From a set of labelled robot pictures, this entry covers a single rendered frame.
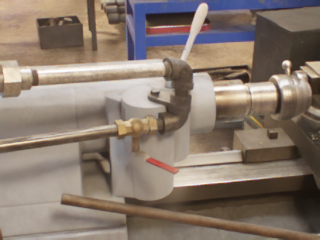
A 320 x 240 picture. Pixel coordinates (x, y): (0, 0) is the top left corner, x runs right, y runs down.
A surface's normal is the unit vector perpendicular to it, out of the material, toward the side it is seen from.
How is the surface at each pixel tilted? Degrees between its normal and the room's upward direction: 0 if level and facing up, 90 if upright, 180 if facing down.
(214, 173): 0
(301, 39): 90
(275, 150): 90
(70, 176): 69
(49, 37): 90
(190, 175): 0
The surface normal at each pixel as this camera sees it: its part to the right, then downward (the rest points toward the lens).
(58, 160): 0.14, 0.12
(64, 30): 0.30, 0.44
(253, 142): 0.00, -0.89
